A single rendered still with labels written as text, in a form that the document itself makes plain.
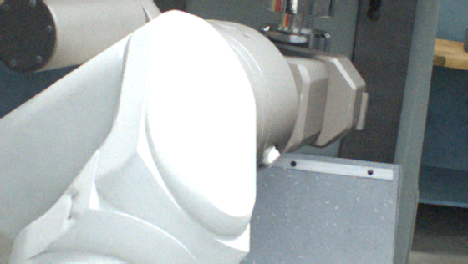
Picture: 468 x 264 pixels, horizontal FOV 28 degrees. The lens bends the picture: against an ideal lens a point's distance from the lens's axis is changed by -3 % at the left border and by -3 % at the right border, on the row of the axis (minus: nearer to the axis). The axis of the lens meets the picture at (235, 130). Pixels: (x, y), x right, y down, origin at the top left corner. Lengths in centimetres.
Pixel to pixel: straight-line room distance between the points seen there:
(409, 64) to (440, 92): 398
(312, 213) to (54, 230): 69
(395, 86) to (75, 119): 66
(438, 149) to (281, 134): 457
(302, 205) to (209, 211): 67
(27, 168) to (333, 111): 22
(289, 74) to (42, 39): 16
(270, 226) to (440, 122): 405
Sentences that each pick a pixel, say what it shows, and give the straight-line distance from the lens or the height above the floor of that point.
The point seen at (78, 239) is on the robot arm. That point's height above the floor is 122.
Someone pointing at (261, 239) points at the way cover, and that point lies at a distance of 100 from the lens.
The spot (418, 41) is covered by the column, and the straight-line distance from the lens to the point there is 102.
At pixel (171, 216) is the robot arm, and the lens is 34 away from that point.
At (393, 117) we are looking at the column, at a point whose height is 115.
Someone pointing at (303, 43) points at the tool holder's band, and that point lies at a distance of 61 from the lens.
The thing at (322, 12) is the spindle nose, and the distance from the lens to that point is 61.
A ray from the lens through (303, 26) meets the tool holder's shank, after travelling 62.
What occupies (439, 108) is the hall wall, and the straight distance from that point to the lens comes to 501.
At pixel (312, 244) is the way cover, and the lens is 101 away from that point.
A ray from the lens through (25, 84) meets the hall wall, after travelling 500.
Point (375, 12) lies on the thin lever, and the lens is 63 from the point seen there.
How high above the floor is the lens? 133
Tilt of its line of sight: 12 degrees down
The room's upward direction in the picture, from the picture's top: 7 degrees clockwise
